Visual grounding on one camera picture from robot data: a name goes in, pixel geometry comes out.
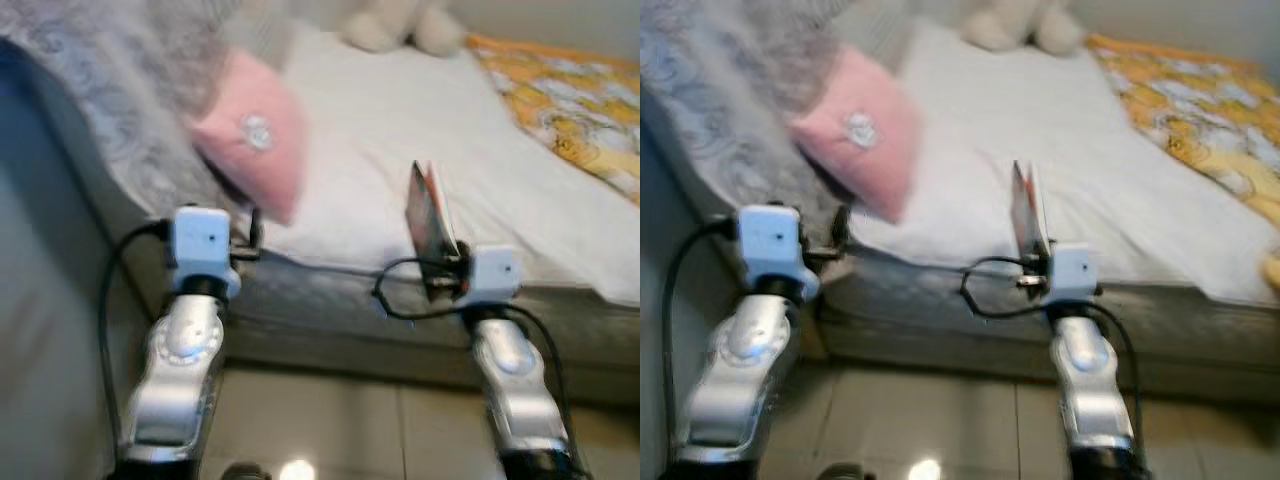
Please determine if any pink pillow with sheep print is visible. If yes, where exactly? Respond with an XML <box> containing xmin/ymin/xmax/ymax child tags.
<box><xmin>789</xmin><ymin>44</ymin><xmax>927</xmax><ymax>227</ymax></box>
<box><xmin>189</xmin><ymin>44</ymin><xmax>312</xmax><ymax>227</ymax></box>

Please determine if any dark paperback book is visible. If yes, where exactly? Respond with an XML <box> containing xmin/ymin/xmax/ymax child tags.
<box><xmin>1009</xmin><ymin>159</ymin><xmax>1054</xmax><ymax>264</ymax></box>
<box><xmin>404</xmin><ymin>159</ymin><xmax>464</xmax><ymax>302</ymax></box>

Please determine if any yellow cartoon egg blanket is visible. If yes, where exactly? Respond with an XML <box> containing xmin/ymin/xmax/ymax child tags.
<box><xmin>1087</xmin><ymin>32</ymin><xmax>1280</xmax><ymax>294</ymax></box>
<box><xmin>467</xmin><ymin>34</ymin><xmax>641</xmax><ymax>207</ymax></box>

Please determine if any grey paisley print duvet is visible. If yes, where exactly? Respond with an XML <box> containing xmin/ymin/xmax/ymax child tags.
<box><xmin>0</xmin><ymin>0</ymin><xmax>302</xmax><ymax>233</ymax></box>
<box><xmin>640</xmin><ymin>0</ymin><xmax>902</xmax><ymax>238</ymax></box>

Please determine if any beige plush toy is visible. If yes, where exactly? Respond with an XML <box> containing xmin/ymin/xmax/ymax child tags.
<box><xmin>959</xmin><ymin>0</ymin><xmax>1090</xmax><ymax>57</ymax></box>
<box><xmin>339</xmin><ymin>0</ymin><xmax>470</xmax><ymax>57</ymax></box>

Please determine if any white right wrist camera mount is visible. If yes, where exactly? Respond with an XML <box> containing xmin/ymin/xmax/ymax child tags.
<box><xmin>1044</xmin><ymin>242</ymin><xmax>1102</xmax><ymax>307</ymax></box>
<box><xmin>461</xmin><ymin>244</ymin><xmax>524</xmax><ymax>310</ymax></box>

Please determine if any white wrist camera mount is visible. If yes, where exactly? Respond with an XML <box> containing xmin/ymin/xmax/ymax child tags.
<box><xmin>164</xmin><ymin>204</ymin><xmax>244</xmax><ymax>300</ymax></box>
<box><xmin>1044</xmin><ymin>242</ymin><xmax>1102</xmax><ymax>307</ymax></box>
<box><xmin>734</xmin><ymin>202</ymin><xmax>822</xmax><ymax>304</ymax></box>
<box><xmin>461</xmin><ymin>244</ymin><xmax>524</xmax><ymax>310</ymax></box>

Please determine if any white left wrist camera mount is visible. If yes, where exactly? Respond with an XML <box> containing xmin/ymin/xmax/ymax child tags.
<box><xmin>164</xmin><ymin>204</ymin><xmax>244</xmax><ymax>300</ymax></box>
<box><xmin>734</xmin><ymin>202</ymin><xmax>822</xmax><ymax>304</ymax></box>

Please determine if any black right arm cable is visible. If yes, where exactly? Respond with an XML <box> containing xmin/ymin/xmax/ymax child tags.
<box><xmin>371</xmin><ymin>257</ymin><xmax>577</xmax><ymax>473</ymax></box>
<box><xmin>958</xmin><ymin>256</ymin><xmax>1147</xmax><ymax>473</ymax></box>

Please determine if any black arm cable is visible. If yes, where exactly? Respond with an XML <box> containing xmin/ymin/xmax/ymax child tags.
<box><xmin>659</xmin><ymin>214</ymin><xmax>742</xmax><ymax>463</ymax></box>
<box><xmin>97</xmin><ymin>219</ymin><xmax>172</xmax><ymax>463</ymax></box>
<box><xmin>958</xmin><ymin>256</ymin><xmax>1147</xmax><ymax>473</ymax></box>
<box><xmin>371</xmin><ymin>257</ymin><xmax>577</xmax><ymax>473</ymax></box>

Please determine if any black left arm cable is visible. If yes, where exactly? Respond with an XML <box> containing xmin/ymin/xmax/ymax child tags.
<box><xmin>659</xmin><ymin>214</ymin><xmax>742</xmax><ymax>463</ymax></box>
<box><xmin>97</xmin><ymin>219</ymin><xmax>172</xmax><ymax>463</ymax></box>

